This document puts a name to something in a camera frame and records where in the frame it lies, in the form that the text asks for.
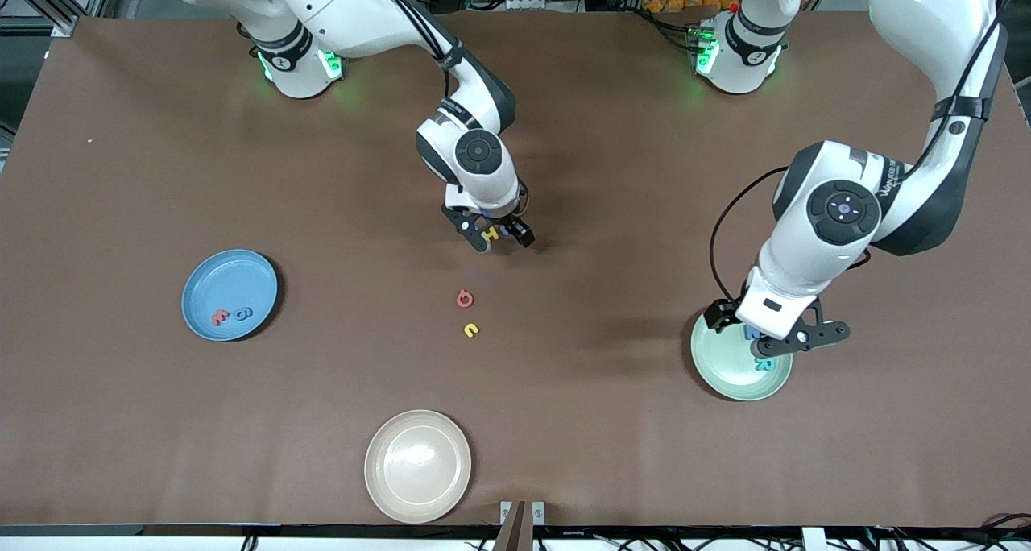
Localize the pale green plate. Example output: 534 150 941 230
690 309 794 402

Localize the pale beige plate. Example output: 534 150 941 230
364 409 473 524

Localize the metal table edge bracket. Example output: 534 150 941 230
493 500 546 551

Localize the blue plate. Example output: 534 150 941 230
180 249 279 342

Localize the aluminium frame profile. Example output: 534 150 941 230
0 0 81 38

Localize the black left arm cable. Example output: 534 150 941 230
709 167 789 302

